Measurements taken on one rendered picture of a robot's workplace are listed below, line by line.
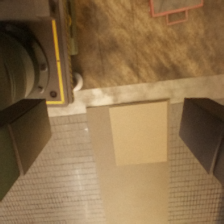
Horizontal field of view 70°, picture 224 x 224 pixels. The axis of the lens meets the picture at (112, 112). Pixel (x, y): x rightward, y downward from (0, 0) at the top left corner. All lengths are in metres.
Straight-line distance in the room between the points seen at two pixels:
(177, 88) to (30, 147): 1.27
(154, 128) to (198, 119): 1.23
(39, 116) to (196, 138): 0.16
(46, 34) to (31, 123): 0.73
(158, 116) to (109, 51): 0.63
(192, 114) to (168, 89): 1.16
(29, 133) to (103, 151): 1.33
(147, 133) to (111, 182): 0.63
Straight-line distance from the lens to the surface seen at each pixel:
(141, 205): 1.96
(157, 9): 1.16
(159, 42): 1.28
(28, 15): 0.91
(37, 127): 0.18
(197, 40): 1.38
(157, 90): 1.32
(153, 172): 1.68
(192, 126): 0.19
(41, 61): 0.87
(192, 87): 1.41
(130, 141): 1.42
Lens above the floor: 1.24
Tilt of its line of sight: 69 degrees down
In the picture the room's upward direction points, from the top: 180 degrees counter-clockwise
